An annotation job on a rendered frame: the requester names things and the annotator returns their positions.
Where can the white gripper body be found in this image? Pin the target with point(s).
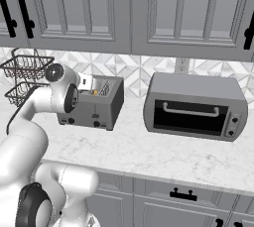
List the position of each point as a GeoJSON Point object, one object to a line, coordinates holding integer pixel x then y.
{"type": "Point", "coordinates": [93, 83]}

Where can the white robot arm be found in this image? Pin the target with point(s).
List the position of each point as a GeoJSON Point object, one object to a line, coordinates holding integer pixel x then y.
{"type": "Point", "coordinates": [23, 151]}

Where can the toast bread slice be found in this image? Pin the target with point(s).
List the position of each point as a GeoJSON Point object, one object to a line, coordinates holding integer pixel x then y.
{"type": "Point", "coordinates": [95, 91]}

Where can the grey toaster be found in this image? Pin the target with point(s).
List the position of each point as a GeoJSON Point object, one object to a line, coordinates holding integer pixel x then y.
{"type": "Point", "coordinates": [105, 112]}

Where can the black toaster lever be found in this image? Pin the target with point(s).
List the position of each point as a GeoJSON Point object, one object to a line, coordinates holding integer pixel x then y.
{"type": "Point", "coordinates": [95, 115]}

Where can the grey toaster oven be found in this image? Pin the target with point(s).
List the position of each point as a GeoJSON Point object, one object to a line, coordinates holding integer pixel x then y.
{"type": "Point", "coordinates": [195, 92]}

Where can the grey drawer front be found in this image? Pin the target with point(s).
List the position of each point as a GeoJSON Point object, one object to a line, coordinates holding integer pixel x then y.
{"type": "Point", "coordinates": [115, 181]}
{"type": "Point", "coordinates": [205, 193]}

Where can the grey base cupboard door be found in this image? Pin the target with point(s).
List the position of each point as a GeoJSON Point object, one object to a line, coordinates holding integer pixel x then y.
{"type": "Point", "coordinates": [112, 209]}
{"type": "Point", "coordinates": [172, 216]}
{"type": "Point", "coordinates": [246, 221]}

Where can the grey wall cupboard door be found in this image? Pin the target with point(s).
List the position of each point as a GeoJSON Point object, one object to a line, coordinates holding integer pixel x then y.
{"type": "Point", "coordinates": [82, 6]}
{"type": "Point", "coordinates": [6, 6]}
{"type": "Point", "coordinates": [191, 9]}

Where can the white wall socket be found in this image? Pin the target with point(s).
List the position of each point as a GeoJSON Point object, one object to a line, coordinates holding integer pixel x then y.
{"type": "Point", "coordinates": [182, 65]}

